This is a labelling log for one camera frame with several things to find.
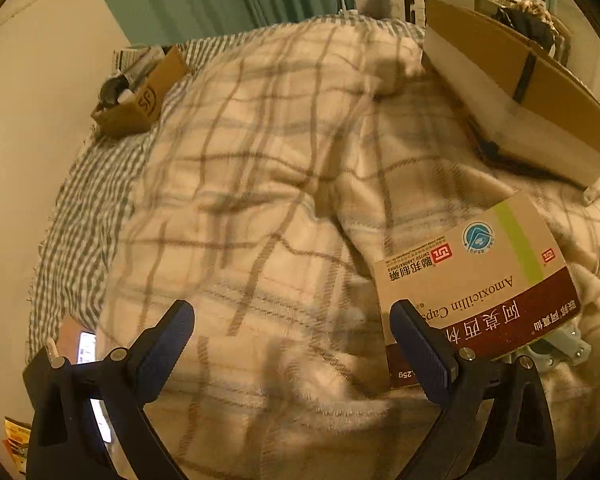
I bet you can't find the green checked bed sheet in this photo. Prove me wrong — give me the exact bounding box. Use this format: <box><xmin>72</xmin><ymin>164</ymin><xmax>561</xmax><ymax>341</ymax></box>
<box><xmin>24</xmin><ymin>15</ymin><xmax>425</xmax><ymax>364</ymax></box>

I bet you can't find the black jacket on chair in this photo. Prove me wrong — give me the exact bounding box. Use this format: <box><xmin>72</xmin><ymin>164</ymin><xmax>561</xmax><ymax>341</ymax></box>
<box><xmin>492</xmin><ymin>0</ymin><xmax>571</xmax><ymax>64</ymax></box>

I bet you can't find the small SF cardboard box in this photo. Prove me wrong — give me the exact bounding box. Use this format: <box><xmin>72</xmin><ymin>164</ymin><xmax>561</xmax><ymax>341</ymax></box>
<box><xmin>91</xmin><ymin>46</ymin><xmax>189</xmax><ymax>139</ymax></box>

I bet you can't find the beige plaid blanket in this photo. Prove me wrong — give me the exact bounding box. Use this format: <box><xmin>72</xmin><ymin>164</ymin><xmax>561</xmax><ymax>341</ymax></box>
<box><xmin>97</xmin><ymin>20</ymin><xmax>600</xmax><ymax>479</ymax></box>

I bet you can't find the amoxicillin medicine box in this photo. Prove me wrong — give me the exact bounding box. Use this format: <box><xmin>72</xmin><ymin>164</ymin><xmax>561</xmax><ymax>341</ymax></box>
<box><xmin>374</xmin><ymin>193</ymin><xmax>581</xmax><ymax>388</ymax></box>

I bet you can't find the smartphone with lit screen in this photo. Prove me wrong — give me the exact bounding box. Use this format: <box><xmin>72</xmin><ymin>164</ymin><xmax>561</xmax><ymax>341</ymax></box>
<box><xmin>76</xmin><ymin>330</ymin><xmax>114</xmax><ymax>445</ymax></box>

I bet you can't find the large open cardboard box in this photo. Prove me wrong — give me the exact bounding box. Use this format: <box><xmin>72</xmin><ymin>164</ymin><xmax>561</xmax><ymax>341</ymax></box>
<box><xmin>422</xmin><ymin>0</ymin><xmax>600</xmax><ymax>188</ymax></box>

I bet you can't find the white suitcase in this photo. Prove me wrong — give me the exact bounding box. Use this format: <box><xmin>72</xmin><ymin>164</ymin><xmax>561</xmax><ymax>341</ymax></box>
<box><xmin>378</xmin><ymin>0</ymin><xmax>426</xmax><ymax>27</ymax></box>

